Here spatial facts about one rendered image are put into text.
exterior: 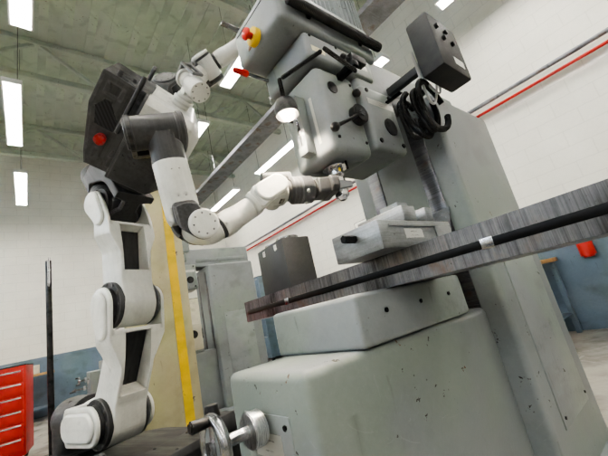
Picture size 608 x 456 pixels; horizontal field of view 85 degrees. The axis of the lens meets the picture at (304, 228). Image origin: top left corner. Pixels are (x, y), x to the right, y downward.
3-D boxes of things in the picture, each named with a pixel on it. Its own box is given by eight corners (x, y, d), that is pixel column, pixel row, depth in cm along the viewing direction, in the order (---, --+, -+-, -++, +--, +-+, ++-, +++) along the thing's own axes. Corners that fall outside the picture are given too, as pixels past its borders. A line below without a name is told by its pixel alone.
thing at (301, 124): (308, 151, 104) (294, 94, 109) (299, 157, 107) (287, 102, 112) (317, 153, 106) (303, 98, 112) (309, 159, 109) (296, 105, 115)
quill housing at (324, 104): (337, 148, 100) (313, 61, 107) (296, 178, 115) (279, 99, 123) (376, 156, 112) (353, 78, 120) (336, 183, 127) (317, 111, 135)
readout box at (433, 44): (448, 59, 103) (427, 6, 108) (422, 78, 110) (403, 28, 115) (476, 78, 116) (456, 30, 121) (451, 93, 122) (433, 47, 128)
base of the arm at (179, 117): (130, 161, 83) (118, 113, 80) (130, 159, 94) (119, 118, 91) (192, 153, 89) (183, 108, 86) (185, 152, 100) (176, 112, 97)
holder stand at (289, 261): (291, 288, 117) (280, 233, 122) (265, 297, 135) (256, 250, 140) (318, 283, 124) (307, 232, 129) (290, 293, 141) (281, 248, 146)
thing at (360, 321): (367, 350, 71) (354, 294, 74) (278, 356, 96) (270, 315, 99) (471, 311, 103) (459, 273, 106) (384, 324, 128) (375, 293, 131)
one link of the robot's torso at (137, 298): (90, 336, 102) (78, 201, 115) (144, 327, 116) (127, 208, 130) (118, 323, 95) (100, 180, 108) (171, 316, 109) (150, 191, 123)
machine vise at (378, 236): (384, 248, 73) (371, 202, 76) (337, 265, 83) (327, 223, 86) (456, 243, 96) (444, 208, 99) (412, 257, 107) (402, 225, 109)
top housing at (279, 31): (280, 14, 100) (269, -27, 104) (239, 71, 119) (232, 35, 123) (377, 62, 130) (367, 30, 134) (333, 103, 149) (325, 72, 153)
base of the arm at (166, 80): (138, 87, 113) (172, 85, 113) (148, 71, 122) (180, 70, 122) (154, 127, 124) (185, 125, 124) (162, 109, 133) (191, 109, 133)
